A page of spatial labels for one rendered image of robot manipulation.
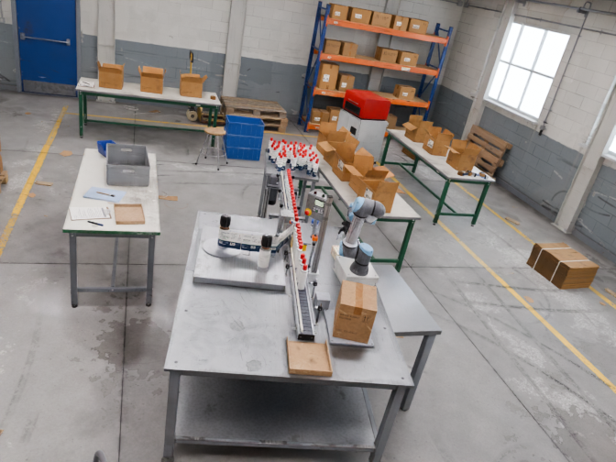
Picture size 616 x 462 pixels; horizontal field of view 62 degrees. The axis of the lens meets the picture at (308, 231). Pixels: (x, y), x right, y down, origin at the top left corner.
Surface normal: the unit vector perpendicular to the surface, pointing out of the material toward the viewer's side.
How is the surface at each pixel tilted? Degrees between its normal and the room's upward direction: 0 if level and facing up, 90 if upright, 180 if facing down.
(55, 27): 90
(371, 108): 90
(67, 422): 0
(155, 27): 90
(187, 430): 0
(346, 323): 90
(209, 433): 0
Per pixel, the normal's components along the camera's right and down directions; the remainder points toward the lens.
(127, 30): 0.27, 0.48
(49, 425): 0.18, -0.88
